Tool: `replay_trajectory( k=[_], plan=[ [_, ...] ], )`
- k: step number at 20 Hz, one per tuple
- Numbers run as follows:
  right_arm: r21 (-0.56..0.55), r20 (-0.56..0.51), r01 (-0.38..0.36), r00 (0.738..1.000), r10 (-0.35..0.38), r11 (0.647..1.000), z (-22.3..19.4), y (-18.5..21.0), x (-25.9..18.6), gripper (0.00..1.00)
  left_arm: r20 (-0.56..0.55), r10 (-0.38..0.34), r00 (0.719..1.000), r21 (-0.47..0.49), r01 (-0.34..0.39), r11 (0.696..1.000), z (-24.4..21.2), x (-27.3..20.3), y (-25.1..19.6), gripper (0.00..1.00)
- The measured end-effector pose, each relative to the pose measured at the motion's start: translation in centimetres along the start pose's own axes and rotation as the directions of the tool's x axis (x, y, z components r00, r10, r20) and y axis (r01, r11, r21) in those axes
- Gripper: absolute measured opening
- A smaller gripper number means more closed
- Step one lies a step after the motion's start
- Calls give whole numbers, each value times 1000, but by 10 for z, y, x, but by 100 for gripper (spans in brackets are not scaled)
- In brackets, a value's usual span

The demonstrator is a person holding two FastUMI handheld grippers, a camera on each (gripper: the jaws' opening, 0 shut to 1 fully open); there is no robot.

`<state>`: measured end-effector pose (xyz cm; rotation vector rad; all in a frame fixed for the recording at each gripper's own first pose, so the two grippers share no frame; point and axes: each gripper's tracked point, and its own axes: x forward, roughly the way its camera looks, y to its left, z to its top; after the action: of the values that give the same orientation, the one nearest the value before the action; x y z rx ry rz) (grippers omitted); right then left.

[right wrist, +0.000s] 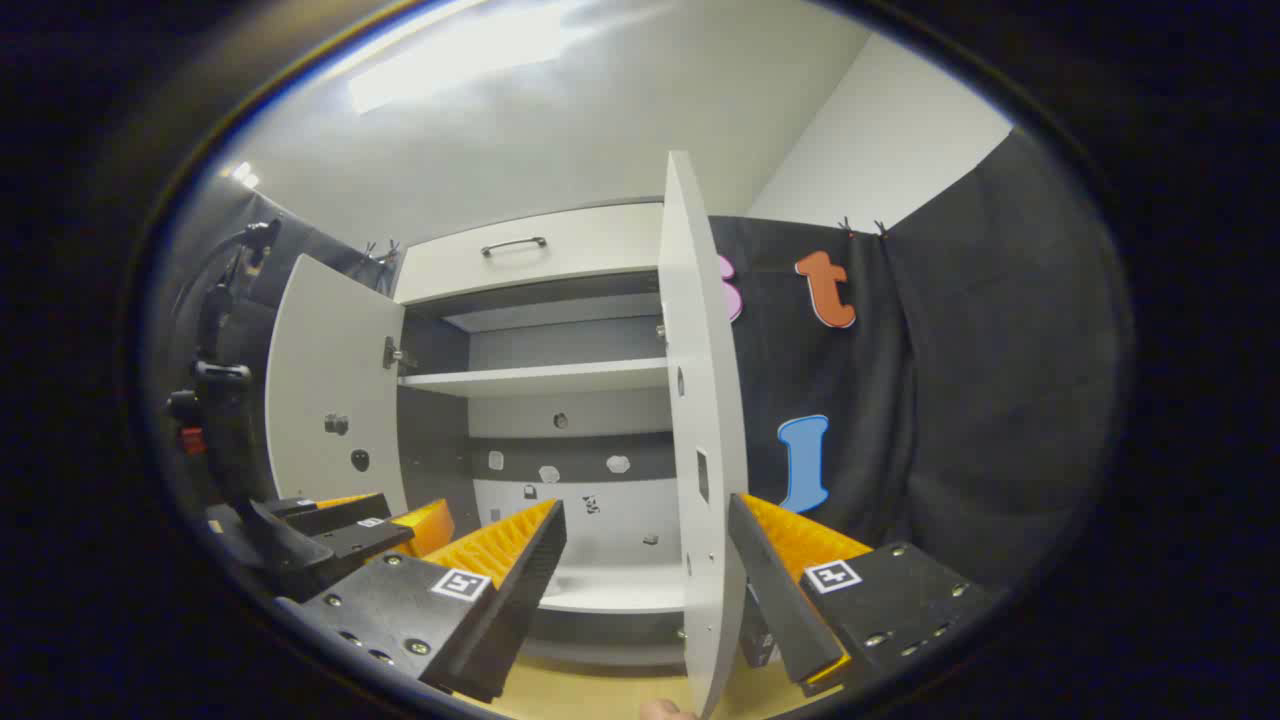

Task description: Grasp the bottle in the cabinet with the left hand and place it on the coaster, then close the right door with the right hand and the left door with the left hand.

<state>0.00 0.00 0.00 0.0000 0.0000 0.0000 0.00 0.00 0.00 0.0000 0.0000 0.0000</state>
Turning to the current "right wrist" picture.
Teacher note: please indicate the grey cabinet door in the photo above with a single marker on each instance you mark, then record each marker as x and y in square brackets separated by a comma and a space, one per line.
[320, 380]
[705, 400]

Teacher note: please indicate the grey cabinet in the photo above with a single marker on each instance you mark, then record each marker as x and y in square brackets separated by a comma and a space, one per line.
[440, 440]

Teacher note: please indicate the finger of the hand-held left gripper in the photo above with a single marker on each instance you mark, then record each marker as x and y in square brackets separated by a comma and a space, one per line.
[345, 515]
[365, 540]

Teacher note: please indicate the grey cabinet shelf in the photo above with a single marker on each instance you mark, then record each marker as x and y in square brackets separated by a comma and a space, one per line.
[620, 590]
[540, 380]

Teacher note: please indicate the grey cabinet drawer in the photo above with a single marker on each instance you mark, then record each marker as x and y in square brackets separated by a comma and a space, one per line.
[580, 250]

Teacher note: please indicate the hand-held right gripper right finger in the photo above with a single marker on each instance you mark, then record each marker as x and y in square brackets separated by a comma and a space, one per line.
[785, 610]

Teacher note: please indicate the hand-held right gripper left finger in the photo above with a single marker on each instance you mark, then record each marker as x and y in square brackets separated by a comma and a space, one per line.
[525, 590]

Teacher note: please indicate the black backdrop cloth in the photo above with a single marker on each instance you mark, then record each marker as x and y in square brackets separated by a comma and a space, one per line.
[980, 400]

